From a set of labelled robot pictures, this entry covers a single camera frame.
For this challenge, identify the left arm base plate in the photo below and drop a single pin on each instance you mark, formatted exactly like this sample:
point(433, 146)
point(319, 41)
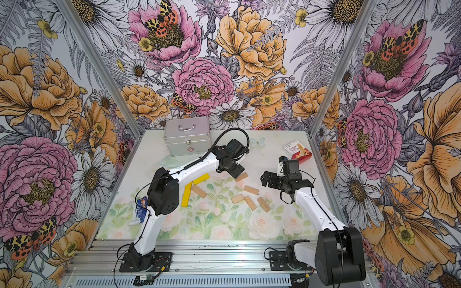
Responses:
point(151, 262)

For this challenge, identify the red white snack box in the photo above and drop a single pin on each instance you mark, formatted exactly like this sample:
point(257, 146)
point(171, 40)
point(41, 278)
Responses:
point(296, 151)

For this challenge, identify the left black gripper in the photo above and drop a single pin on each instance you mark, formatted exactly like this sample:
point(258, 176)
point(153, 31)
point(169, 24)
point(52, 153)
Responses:
point(235, 173)

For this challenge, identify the wooden block diagonal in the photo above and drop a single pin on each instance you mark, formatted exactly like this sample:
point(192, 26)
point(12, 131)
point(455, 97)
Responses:
point(250, 203)

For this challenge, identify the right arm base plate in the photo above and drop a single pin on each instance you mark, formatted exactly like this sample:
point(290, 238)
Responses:
point(279, 261)

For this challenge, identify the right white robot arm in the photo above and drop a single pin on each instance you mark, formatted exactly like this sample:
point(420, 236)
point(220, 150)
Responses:
point(337, 256)

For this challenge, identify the small green circuit board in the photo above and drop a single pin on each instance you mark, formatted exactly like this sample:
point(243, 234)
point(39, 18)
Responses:
point(143, 280)

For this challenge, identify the silver metal case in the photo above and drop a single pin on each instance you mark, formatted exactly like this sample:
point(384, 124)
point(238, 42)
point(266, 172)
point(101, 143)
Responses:
point(187, 136)

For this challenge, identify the yellow long block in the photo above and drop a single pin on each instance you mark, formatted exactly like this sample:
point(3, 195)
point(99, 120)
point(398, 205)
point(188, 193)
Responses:
point(201, 179)

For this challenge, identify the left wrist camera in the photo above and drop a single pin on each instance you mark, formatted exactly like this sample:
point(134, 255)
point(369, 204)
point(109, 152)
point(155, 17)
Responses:
point(236, 150)

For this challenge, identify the blue card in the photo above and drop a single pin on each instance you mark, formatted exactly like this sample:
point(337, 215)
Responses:
point(141, 209)

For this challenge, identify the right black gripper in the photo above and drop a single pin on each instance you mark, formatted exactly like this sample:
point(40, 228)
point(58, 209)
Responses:
point(266, 175)

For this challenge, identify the aluminium front rail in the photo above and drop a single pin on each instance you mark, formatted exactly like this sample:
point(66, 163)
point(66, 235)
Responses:
point(188, 257)

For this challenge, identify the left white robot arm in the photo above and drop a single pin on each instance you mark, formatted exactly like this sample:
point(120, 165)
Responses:
point(164, 197)

